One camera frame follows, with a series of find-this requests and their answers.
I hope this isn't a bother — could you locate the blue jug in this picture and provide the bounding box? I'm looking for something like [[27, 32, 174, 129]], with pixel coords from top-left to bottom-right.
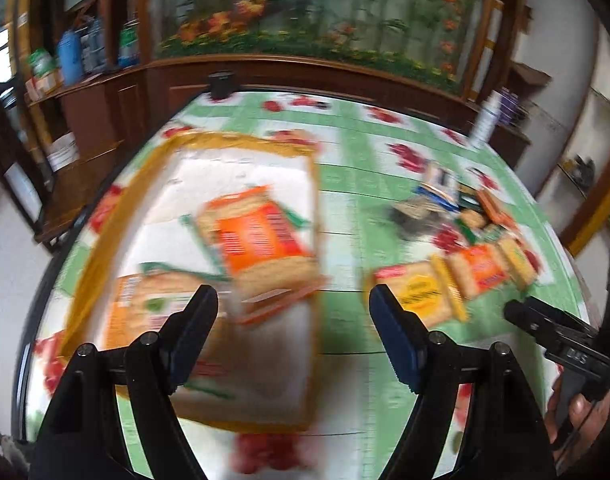
[[57, 27, 86, 86]]

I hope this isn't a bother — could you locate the wooden sideboard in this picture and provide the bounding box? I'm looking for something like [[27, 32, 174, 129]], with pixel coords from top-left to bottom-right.
[[25, 65, 150, 246]]

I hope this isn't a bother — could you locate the large orange cracker packet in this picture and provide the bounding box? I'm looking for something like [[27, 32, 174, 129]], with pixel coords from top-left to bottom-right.
[[195, 186, 321, 326]]

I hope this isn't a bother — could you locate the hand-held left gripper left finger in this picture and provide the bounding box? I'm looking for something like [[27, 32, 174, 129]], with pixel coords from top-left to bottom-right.
[[29, 284, 220, 480]]

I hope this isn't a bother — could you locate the narrow yellow cracker packet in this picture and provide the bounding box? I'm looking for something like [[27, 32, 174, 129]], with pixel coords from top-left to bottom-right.
[[498, 237, 538, 288]]

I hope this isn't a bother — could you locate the yellow-framed glass cabinet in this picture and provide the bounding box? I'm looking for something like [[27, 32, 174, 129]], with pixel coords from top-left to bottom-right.
[[0, 0, 56, 171]]

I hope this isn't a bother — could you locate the white bucket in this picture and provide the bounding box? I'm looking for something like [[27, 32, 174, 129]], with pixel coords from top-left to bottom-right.
[[47, 132, 80, 173]]

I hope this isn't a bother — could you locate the green snack bag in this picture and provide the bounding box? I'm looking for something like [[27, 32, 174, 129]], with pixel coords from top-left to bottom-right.
[[27, 49, 60, 96]]

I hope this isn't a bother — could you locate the brown wall shelf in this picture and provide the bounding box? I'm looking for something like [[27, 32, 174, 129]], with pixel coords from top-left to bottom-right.
[[510, 62, 552, 92]]

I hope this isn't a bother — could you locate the person's right hand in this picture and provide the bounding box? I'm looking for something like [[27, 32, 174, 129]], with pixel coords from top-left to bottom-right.
[[545, 391, 610, 466]]

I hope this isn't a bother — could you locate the fruit-print green tablecloth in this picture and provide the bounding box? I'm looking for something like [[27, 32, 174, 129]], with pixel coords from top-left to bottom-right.
[[22, 87, 598, 480]]

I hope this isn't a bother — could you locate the yellow-rimmed white tray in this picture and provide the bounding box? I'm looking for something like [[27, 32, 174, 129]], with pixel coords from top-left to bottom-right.
[[60, 130, 323, 433]]

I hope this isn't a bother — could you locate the clear bottle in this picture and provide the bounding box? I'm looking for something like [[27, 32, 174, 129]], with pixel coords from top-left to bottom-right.
[[82, 17, 108, 73]]

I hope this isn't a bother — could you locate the wide yellow cracker packet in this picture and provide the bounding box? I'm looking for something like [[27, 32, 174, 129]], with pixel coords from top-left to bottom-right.
[[374, 260, 468, 323]]

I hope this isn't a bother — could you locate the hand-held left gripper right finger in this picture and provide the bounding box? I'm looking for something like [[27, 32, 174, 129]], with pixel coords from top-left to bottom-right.
[[369, 283, 558, 480]]

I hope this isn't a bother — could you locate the black round container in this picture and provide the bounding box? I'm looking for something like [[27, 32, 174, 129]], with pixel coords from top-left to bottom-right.
[[208, 71, 238, 102]]

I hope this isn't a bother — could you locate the small green cracker packet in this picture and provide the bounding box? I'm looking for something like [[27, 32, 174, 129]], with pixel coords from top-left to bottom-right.
[[457, 209, 488, 241]]

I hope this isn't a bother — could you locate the dark wooden chair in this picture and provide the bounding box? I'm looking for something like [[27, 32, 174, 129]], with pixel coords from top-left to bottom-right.
[[0, 80, 48, 233]]

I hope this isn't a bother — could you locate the white bottle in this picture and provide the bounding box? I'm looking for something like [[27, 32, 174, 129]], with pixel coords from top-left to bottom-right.
[[469, 91, 503, 148]]

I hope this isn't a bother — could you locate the small orange snack packet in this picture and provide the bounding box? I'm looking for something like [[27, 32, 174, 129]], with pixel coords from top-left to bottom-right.
[[478, 187, 516, 231]]

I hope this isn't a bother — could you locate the grey snack packet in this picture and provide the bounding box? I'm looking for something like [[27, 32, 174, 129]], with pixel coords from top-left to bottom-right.
[[390, 197, 438, 236]]

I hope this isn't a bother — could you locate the small cardboard box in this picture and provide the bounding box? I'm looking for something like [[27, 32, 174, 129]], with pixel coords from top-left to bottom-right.
[[25, 72, 63, 101]]

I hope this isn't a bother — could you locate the flower display glass cabinet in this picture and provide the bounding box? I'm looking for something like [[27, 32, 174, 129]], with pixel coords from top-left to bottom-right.
[[105, 0, 531, 106]]

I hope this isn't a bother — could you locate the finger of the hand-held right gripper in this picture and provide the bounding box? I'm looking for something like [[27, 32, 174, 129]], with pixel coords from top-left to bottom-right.
[[504, 297, 600, 356]]

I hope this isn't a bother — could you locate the dark green snack packet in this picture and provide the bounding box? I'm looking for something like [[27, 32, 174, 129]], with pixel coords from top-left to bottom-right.
[[455, 185, 483, 211]]

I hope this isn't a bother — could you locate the orange-label cracker packet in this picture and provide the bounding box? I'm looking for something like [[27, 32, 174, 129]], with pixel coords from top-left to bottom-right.
[[445, 245, 511, 301]]

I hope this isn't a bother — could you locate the purple bottle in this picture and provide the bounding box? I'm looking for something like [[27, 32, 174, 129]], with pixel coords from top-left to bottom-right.
[[500, 87, 521, 128]]

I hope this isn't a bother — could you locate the green bottle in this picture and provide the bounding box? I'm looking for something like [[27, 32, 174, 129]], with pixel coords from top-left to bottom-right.
[[119, 17, 142, 68]]

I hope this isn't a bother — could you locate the blue and white snack packet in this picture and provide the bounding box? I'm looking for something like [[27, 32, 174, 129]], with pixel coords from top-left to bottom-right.
[[417, 162, 461, 208]]

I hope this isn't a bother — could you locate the orange and green cracker packet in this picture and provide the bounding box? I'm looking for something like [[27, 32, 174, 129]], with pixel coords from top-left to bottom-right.
[[105, 262, 231, 391]]

